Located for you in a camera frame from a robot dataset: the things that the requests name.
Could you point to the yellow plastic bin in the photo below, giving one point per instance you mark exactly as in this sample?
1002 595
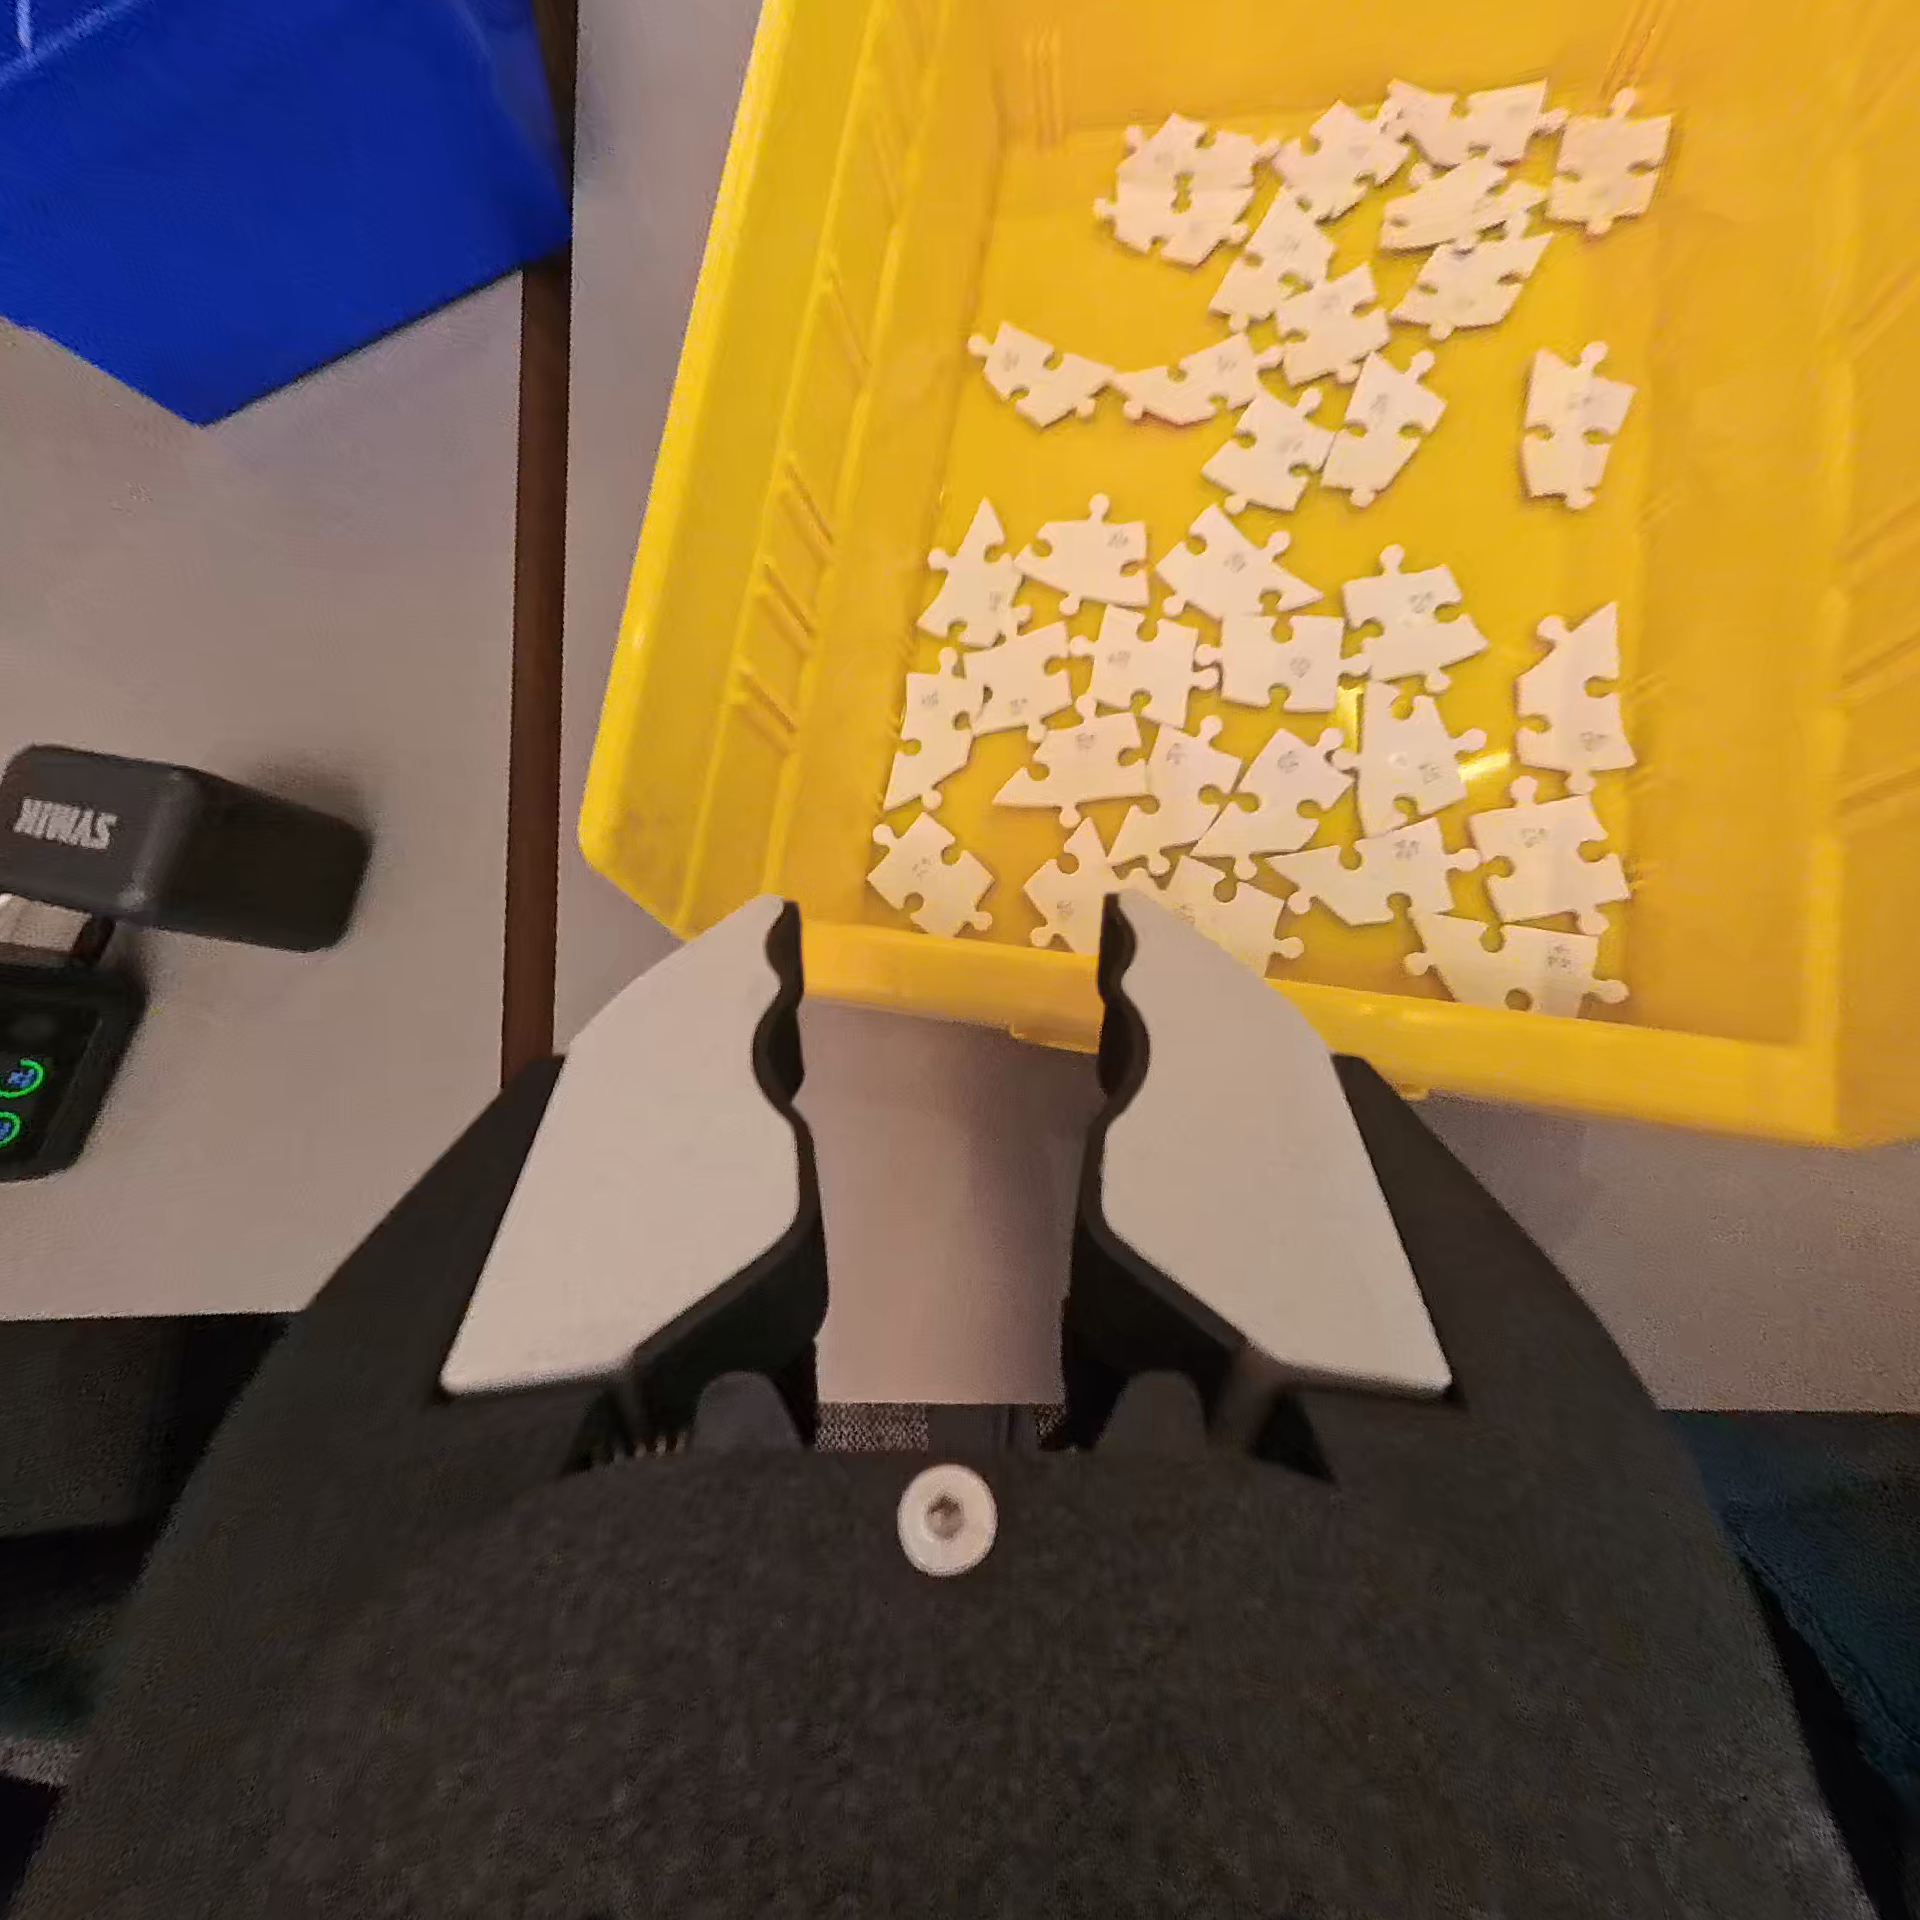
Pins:
840 451

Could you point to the blue plastic bin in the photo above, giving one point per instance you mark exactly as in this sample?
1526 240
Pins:
254 181

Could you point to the person's dark trousers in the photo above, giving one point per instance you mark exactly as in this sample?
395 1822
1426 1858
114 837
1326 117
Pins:
1830 1651

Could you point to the black device with green lights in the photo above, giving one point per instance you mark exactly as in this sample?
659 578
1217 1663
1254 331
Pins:
60 1067

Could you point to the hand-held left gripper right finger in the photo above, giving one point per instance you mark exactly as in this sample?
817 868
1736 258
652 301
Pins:
1259 1202

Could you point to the pile of white puzzle pieces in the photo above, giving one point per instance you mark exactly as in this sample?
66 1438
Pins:
1275 662

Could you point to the black power adapter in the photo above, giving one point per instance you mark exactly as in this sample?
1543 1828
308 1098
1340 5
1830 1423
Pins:
195 856

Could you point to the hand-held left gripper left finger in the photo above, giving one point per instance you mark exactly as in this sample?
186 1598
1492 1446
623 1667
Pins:
644 1202

